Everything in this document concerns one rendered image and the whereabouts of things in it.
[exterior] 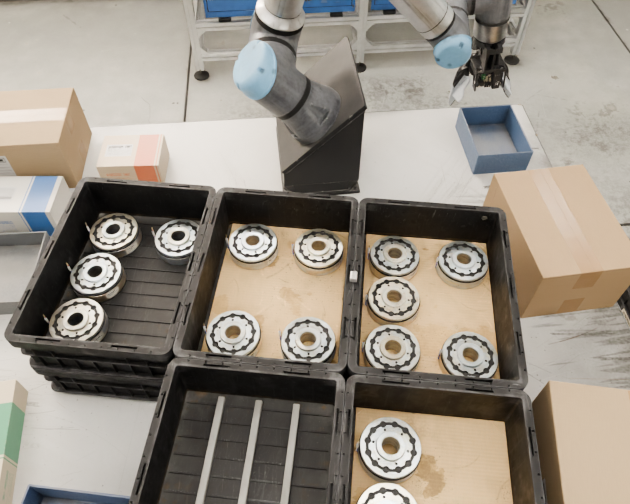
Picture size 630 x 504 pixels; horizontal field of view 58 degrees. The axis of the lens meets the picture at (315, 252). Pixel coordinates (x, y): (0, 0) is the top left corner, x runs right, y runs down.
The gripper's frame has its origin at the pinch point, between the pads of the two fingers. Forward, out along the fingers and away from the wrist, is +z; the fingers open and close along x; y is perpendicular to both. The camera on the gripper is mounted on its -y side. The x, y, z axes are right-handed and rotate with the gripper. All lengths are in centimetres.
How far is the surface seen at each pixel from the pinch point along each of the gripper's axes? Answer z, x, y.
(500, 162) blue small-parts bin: 14.0, 5.2, 9.8
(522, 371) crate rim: -7, -11, 78
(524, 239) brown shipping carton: 1.3, -0.4, 45.2
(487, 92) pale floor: 93, 41, -116
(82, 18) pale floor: 67, -177, -198
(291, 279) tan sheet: -2, -50, 51
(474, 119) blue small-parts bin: 15.2, 2.8, -9.7
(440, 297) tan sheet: 2, -20, 57
